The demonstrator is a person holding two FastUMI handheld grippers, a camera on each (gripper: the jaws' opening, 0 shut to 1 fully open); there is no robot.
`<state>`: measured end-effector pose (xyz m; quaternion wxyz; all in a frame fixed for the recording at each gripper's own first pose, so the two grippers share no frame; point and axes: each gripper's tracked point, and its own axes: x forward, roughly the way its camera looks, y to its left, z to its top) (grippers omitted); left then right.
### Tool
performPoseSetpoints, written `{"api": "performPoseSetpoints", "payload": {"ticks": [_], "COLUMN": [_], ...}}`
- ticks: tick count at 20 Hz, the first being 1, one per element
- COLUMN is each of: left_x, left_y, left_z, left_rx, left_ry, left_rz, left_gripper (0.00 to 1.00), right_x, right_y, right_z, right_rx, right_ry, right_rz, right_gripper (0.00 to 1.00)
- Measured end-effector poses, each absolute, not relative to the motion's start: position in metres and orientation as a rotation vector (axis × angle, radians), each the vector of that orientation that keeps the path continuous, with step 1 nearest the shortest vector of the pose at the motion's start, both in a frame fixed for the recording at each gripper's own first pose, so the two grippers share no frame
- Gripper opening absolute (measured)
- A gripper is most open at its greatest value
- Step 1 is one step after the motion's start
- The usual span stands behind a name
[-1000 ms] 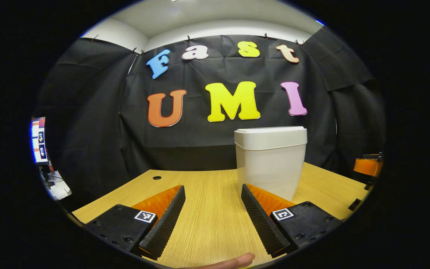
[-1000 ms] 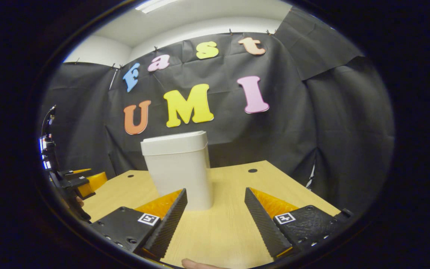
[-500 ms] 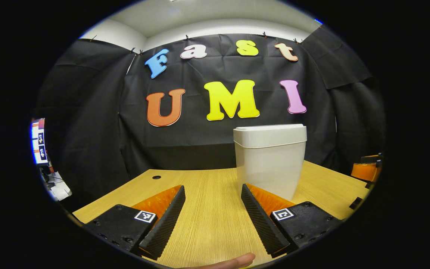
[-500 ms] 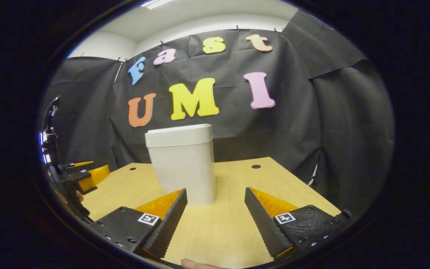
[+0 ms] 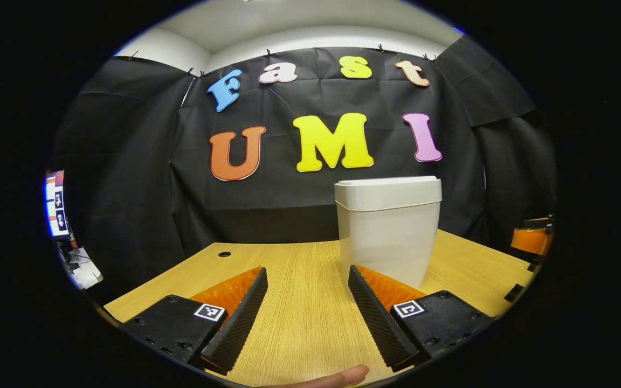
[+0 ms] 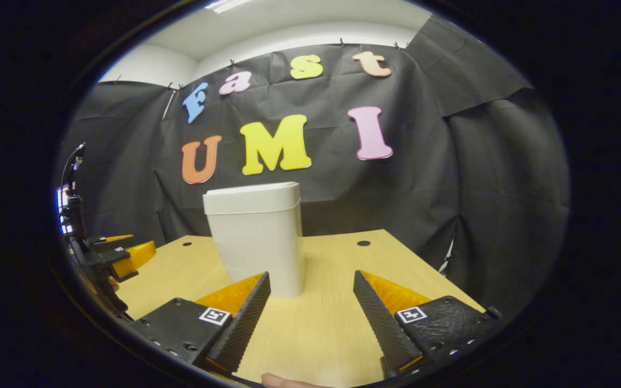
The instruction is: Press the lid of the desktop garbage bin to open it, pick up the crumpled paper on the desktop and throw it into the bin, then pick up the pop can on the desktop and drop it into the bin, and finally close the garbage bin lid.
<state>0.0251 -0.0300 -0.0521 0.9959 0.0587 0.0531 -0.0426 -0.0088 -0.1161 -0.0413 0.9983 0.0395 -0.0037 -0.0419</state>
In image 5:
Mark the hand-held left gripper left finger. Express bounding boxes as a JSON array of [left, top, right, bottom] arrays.
[[122, 266, 269, 377]]

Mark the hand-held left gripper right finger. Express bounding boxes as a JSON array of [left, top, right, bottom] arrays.
[[347, 264, 494, 373]]

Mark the white desktop garbage bin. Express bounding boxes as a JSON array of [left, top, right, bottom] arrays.
[[334, 176, 443, 289]]

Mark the wooden desktop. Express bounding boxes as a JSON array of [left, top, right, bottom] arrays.
[[104, 229, 535, 388]]

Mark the black backdrop cloth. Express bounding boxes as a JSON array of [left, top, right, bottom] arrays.
[[54, 35, 558, 305]]

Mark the computer monitor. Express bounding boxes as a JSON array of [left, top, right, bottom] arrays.
[[45, 171, 70, 238]]

